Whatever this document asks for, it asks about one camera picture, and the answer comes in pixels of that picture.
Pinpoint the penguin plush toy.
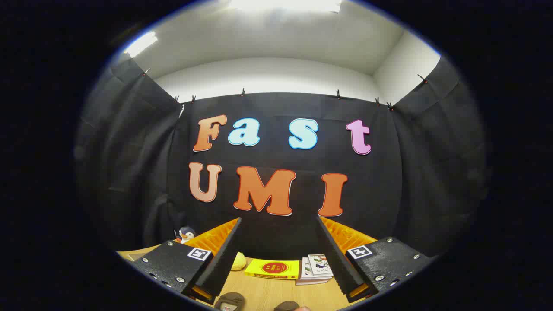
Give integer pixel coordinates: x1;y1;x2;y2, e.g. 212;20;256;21
175;226;196;244

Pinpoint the yellow book with red circle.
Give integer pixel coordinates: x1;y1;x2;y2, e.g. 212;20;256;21
245;258;299;280

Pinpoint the small ceiling light panel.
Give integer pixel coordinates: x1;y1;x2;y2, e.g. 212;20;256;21
124;31;158;59

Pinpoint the white book with green print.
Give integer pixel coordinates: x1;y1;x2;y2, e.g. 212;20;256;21
301;258;331;281

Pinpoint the large ceiling light panel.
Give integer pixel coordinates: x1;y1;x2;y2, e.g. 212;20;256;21
229;0;344;13

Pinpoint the row of black clips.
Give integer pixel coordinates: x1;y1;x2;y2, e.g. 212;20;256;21
143;68;428;111

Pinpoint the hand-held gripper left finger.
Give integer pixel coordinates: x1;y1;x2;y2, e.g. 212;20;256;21
130;217;242;304

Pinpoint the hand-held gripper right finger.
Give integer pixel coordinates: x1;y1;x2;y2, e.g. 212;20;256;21
315;215;435;303

